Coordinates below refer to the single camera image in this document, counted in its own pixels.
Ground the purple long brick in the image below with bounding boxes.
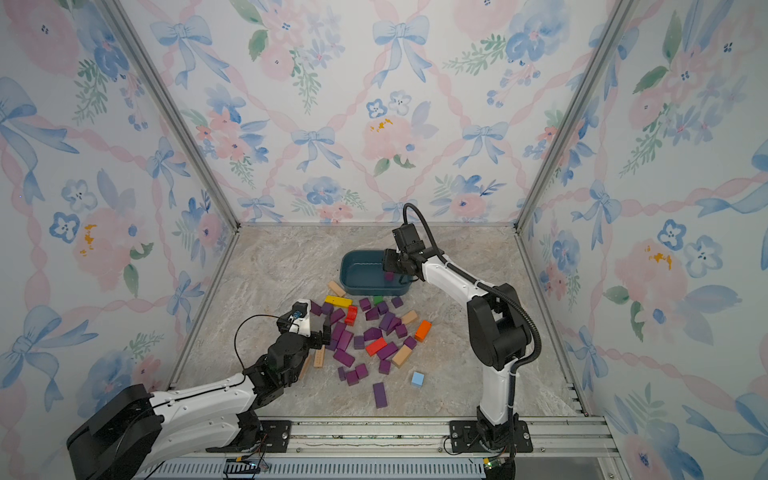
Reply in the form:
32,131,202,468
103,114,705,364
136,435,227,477
372,382,388,409
333,349,355,368

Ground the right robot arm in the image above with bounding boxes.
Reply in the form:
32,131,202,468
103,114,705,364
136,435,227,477
382,248,541,451

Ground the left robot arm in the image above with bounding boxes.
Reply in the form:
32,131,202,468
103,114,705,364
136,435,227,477
66,312,331,479

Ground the teal plastic storage bin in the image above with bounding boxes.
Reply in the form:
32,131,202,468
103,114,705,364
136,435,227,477
339,250,415,297

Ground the natural wood brick near bin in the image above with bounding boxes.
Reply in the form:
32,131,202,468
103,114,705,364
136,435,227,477
327,281,346,297

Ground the natural wood long brick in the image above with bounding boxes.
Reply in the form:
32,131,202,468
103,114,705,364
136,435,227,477
313,346,326,369

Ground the purple brick far left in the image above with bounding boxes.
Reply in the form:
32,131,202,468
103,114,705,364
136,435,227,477
310,300,323,316

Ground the red arch brick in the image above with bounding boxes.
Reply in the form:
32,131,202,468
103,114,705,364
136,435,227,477
345,305,358,326

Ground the yellow long brick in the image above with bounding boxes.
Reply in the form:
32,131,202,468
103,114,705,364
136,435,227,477
325,296,354,308

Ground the red rectangular brick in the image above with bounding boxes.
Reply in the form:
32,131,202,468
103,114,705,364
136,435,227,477
365,338,388,356

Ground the natural wood brick right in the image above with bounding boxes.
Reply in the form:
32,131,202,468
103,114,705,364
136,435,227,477
401,310,419,325

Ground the purple triangle brick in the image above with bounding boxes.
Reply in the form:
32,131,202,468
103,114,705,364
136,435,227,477
379,312,395,331

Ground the purple brick beside red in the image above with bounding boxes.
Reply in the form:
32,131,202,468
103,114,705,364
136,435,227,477
377,342,399,360

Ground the orange brick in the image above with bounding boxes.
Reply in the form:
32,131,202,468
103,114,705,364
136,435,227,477
414,320,432,342

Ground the natural wood brick lower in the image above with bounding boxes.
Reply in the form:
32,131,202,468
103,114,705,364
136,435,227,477
391,345,413,368

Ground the purple long brick front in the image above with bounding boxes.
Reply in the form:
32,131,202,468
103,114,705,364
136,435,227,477
372,382,388,409

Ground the light blue cube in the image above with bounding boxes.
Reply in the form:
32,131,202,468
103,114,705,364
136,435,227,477
412,372,425,387

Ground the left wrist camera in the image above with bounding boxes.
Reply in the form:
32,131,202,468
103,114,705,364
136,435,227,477
288,301,311,338

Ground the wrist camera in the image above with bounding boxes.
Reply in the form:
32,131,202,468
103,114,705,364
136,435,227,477
392,223,425,255
288,301,311,338

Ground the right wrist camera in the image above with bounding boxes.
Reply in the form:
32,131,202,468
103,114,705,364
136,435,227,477
392,223,425,255

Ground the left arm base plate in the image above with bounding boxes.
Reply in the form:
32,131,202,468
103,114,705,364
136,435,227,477
205,420,293,454

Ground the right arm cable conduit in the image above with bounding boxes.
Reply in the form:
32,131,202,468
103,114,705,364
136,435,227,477
401,202,543,421

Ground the aluminium front rail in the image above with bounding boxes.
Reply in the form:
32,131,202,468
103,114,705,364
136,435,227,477
137,416,629,479

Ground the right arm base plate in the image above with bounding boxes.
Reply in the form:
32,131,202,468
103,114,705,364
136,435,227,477
448,419,534,455

